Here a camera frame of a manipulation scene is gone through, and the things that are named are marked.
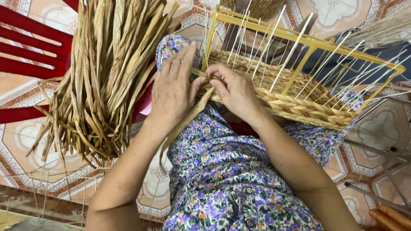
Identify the purple floral dress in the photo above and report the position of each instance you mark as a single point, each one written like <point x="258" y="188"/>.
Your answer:
<point x="224" y="163"/>

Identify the bundle of thin white reeds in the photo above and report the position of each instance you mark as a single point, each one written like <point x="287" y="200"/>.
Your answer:
<point x="379" y="30"/>

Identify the dark wooden stool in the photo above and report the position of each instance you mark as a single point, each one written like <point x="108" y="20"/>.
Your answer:
<point x="231" y="32"/>

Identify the bundle of dried straw strips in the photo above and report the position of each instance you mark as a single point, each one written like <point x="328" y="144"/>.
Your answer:
<point x="102" y="80"/>

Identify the person's left hand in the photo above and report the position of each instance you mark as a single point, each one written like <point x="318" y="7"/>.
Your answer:
<point x="170" y="93"/>

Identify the tan dried straw strand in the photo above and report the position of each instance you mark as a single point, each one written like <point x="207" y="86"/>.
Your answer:
<point x="189" y="117"/>

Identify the row of white upright stakes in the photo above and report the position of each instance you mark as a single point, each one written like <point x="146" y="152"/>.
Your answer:
<point x="290" y="54"/>

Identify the person's right hand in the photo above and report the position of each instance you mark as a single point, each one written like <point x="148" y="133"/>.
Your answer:
<point x="239" y="93"/>

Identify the half-woven straw basket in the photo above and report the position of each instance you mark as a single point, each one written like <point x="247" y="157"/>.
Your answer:
<point x="289" y="96"/>

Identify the yellow metal basket frame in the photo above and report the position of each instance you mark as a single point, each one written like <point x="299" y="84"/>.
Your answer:
<point x="289" y="34"/>

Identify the red plastic chair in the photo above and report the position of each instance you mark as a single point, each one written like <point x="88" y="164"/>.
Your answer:
<point x="32" y="48"/>

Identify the finished woven straw basket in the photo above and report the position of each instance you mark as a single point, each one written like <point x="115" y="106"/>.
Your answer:
<point x="257" y="8"/>

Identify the dark blue fabric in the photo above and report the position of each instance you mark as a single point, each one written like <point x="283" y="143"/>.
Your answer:
<point x="369" y="64"/>

